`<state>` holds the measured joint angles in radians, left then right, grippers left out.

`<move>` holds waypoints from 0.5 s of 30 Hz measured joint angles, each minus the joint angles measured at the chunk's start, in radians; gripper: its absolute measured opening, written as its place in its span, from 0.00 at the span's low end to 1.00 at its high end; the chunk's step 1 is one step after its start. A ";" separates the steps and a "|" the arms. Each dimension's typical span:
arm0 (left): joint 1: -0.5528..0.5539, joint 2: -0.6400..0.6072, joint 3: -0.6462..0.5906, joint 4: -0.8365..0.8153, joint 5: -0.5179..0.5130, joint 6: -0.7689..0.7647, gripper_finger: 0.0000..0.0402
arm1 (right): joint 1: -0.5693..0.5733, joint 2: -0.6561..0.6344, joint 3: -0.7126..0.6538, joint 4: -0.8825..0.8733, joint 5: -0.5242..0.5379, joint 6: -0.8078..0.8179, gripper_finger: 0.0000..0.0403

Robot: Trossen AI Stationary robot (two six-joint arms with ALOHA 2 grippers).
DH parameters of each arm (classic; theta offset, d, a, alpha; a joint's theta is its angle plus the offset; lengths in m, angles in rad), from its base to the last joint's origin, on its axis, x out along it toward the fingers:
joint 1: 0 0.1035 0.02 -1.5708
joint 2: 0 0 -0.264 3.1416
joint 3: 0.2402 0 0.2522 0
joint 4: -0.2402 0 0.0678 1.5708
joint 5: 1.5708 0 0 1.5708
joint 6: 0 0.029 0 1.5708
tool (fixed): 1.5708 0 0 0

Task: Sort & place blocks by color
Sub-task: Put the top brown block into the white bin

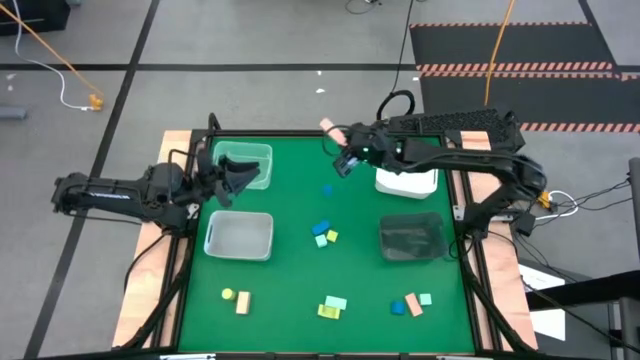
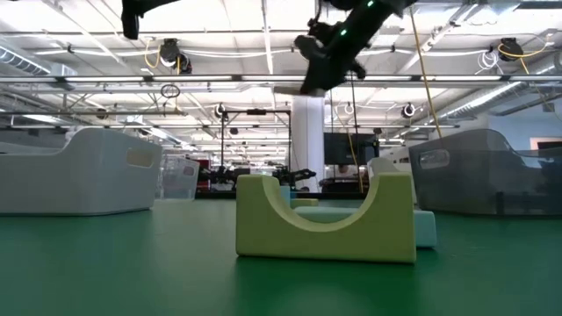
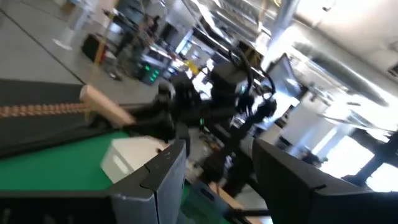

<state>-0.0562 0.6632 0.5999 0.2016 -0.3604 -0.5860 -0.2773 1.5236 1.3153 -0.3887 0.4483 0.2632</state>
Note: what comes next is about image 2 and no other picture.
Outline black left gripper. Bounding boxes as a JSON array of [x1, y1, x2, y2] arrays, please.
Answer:
[[121, 0, 181, 41]]

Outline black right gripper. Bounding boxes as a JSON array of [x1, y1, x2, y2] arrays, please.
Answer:
[[300, 11, 378, 96]]

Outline mint rectangular block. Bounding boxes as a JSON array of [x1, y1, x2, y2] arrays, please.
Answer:
[[292, 205, 438, 249]]

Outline black monitor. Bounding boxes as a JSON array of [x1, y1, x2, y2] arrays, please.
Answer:
[[323, 132, 379, 167]]

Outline white pillar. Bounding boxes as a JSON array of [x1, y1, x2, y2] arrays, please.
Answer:
[[291, 94, 327, 193]]

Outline white plastic bin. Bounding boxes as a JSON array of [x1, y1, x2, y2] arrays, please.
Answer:
[[366, 156, 418, 205]]

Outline clear plastic bin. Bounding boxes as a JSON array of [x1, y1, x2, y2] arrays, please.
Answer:
[[154, 154, 201, 202]]

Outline frosted grey plastic bin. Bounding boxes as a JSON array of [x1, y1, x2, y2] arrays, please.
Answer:
[[0, 126, 163, 217]]

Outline smoky dark plastic bin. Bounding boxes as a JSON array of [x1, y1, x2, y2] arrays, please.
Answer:
[[408, 128, 562, 218]]

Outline yellow hanging cable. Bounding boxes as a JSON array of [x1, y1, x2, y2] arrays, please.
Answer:
[[407, 6, 443, 140]]

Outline black metal frame stand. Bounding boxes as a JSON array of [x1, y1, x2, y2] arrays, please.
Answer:
[[220, 108, 292, 185]]

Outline silver ventilation duct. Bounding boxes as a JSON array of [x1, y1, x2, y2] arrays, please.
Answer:
[[0, 43, 78, 78], [434, 52, 562, 122]]

